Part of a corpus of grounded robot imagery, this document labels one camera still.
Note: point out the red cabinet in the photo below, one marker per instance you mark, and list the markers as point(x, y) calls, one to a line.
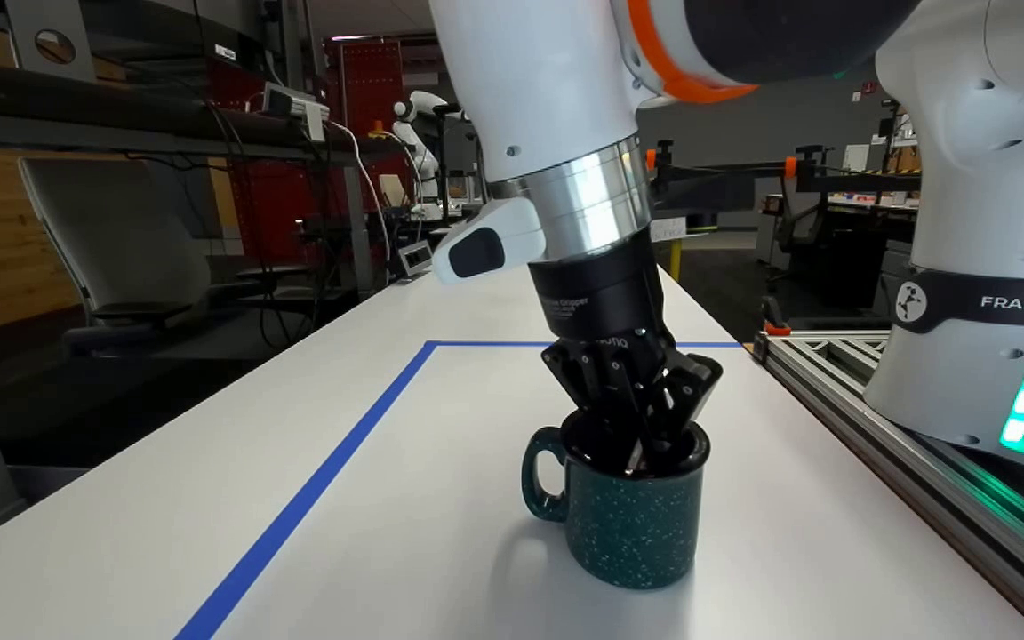
point(357, 82)

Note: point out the small white background robot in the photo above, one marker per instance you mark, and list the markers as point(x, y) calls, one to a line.
point(425, 154)

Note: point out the grey office chair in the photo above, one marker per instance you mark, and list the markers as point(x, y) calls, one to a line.
point(106, 235)

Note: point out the dark green speckled mug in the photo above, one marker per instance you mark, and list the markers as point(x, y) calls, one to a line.
point(637, 535)

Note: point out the dark metal shelf rack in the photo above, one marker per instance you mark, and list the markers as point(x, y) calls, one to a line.
point(60, 127)

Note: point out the yellow post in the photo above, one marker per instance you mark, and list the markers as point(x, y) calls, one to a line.
point(678, 261)

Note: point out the small grey display box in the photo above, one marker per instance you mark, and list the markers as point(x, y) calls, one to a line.
point(418, 256)

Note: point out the black rod with orange joints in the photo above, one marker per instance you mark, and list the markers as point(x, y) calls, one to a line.
point(844, 177)

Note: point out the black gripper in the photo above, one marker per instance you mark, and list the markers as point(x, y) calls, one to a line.
point(602, 297)

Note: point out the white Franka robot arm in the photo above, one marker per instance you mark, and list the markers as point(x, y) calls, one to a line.
point(536, 95)

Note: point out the white power adapter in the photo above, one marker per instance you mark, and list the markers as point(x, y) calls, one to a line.
point(297, 110)

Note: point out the blue tape line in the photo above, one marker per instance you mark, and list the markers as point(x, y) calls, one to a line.
point(298, 504)

